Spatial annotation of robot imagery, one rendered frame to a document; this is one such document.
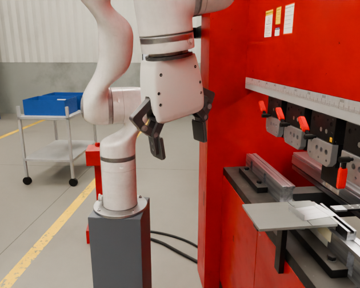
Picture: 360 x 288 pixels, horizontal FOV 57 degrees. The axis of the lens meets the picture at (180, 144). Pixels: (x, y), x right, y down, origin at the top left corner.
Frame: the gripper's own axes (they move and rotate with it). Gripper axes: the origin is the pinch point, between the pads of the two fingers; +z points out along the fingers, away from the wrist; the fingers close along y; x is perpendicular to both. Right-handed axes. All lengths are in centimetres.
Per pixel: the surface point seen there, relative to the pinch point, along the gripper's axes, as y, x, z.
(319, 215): -59, -8, 48
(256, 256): -57, -35, 82
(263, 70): -97, -63, 10
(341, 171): -53, 1, 26
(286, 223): -45, -11, 46
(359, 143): -57, 4, 18
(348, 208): -71, -4, 50
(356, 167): -55, 4, 25
